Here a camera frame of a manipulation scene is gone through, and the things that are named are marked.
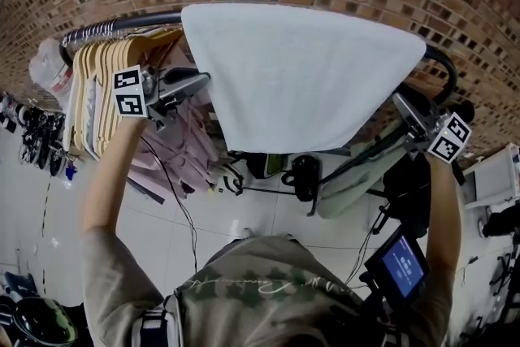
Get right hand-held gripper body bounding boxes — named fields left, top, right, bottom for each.
left=400, top=109, right=472, bottom=164

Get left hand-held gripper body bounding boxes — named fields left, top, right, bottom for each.
left=111, top=64, right=189, bottom=133

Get black clothes rail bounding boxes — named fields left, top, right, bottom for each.
left=59, top=11, right=459, bottom=219

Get white towel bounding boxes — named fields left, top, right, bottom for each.
left=180, top=2, right=427, bottom=155

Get person's right forearm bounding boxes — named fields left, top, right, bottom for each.
left=424, top=152, right=466, bottom=277

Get person's left forearm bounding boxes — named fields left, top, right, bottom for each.
left=80, top=115, right=150, bottom=235

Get row of wooden hangers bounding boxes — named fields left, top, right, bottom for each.
left=63, top=30, right=184, bottom=162

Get pink garments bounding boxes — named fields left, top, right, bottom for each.
left=128, top=97, right=223, bottom=196

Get white storage box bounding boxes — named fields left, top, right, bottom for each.
left=462, top=144, right=520, bottom=210

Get large black bag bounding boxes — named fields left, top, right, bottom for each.
left=383, top=158, right=431, bottom=236

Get white plastic bag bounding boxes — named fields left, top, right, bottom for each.
left=28, top=38, right=74, bottom=102

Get pale green cloth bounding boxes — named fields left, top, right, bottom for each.
left=316, top=125, right=407, bottom=220

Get pile of shoes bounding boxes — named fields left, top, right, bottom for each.
left=0, top=91, right=68, bottom=176

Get black and green backpack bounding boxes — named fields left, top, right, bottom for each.
left=247, top=152, right=293, bottom=180

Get black pouch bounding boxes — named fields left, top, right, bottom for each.
left=282, top=154, right=322, bottom=202

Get chest-mounted screen device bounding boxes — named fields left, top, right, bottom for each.
left=364, top=229, right=431, bottom=301

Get thin black cable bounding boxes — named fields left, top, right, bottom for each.
left=140, top=136, right=199, bottom=273

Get bag shoulder strap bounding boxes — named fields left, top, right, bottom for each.
left=132, top=308, right=170, bottom=347

